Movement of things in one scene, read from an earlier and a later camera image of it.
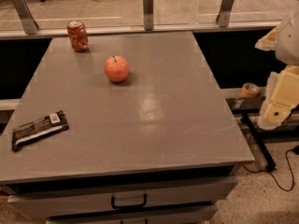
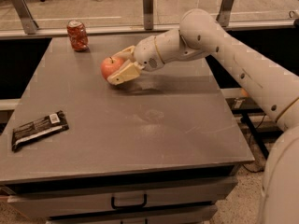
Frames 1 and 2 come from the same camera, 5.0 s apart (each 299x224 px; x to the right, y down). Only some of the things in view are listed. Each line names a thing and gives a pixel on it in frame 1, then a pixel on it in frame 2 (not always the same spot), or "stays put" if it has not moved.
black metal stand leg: (270, 164) stays put
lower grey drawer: (184, 216) stays put
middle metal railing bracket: (148, 6) stays put
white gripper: (289, 41) -> (148, 55)
